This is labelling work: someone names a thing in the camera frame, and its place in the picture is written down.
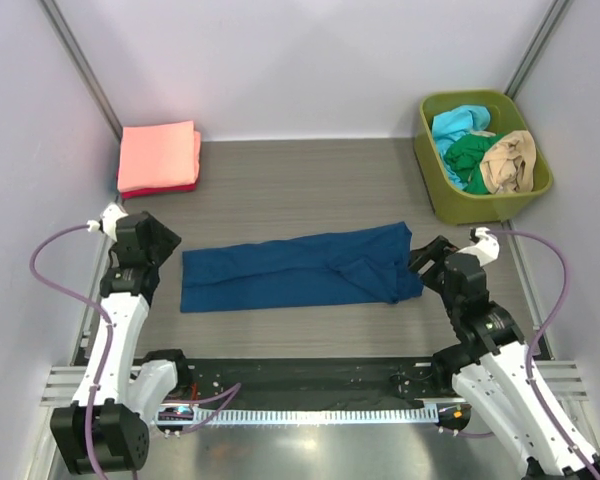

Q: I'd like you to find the blue Mickey Mouse t-shirt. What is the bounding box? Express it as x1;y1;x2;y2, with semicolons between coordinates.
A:
180;222;423;313

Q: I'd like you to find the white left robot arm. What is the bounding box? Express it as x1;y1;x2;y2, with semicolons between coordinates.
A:
50;204;192;478

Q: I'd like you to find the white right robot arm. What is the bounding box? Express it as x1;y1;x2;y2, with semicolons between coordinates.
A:
409;228;600;479

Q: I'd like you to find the folded red t-shirt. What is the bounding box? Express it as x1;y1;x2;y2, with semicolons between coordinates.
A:
120;183;197;200

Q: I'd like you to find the olive green plastic bin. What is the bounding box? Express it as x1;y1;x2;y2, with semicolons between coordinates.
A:
413;89;553;225

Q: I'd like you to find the folded pink t-shirt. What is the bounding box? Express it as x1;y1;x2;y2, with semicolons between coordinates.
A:
117;120;201;194

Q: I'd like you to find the green crumpled t-shirt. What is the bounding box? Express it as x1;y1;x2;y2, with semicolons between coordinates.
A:
443;134;504;195

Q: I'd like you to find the beige crumpled t-shirt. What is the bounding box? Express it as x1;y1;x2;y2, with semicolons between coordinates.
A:
480;130;537;194

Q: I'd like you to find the light blue crumpled t-shirt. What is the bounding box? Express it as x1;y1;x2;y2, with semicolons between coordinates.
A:
431;105;491;190

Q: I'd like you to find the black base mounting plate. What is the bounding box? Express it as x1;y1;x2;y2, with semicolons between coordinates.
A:
188;357;454;403

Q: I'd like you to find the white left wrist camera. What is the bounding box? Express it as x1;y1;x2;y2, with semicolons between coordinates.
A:
87;202;128;242

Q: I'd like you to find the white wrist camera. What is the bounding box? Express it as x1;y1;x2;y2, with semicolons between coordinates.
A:
87;202;128;242
468;227;500;267

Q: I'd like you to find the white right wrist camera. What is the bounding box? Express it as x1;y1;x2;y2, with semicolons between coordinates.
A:
468;227;500;267

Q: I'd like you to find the aluminium frame rail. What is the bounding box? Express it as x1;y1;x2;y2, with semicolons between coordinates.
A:
40;366;86;407

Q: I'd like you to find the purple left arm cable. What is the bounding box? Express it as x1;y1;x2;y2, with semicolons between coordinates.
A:
29;224;244;476

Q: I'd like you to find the white slotted cable duct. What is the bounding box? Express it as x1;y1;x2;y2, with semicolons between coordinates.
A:
154;404;439;429

